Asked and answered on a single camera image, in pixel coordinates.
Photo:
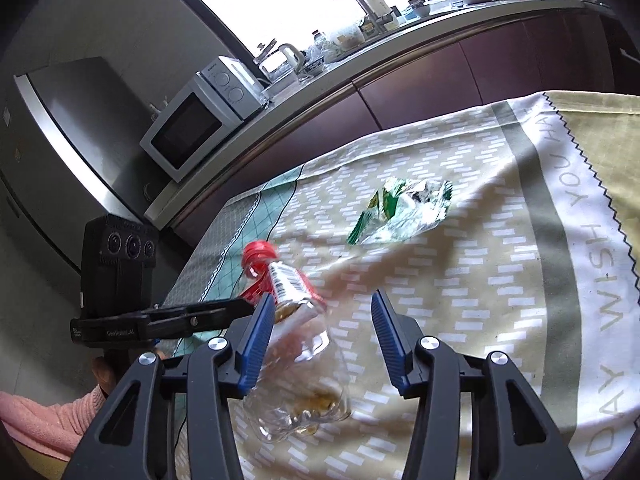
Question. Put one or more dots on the grey refrigerator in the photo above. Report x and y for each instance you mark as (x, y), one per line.
(75, 135)

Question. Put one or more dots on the white soap bottle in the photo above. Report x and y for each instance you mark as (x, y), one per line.
(377, 4)

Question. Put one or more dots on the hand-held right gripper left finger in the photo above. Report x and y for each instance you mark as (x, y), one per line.
(260, 342)

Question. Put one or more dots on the white microwave oven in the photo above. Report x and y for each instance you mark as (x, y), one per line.
(185, 130)

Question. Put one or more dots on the kitchen window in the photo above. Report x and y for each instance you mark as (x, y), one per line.
(280, 0)

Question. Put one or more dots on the patterned tablecloth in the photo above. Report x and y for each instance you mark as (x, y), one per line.
(500, 260)

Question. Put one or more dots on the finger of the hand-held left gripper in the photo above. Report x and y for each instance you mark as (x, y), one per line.
(200, 317)

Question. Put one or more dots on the clear plastic bottle red cap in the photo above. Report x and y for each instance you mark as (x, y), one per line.
(287, 280)

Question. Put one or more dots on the person's left hand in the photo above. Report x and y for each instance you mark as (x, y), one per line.
(102, 377)

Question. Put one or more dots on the grey kitchen countertop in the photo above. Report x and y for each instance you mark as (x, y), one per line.
(450, 27)

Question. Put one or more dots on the person's left forearm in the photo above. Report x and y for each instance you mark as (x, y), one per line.
(40, 420)

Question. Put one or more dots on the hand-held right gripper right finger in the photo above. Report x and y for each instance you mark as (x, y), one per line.
(387, 342)

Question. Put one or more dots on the glass kettle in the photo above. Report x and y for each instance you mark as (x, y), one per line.
(282, 62)

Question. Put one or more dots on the green snack bag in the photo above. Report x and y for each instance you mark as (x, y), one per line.
(395, 205)

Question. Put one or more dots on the maroon base cabinet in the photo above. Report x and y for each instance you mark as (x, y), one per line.
(425, 85)

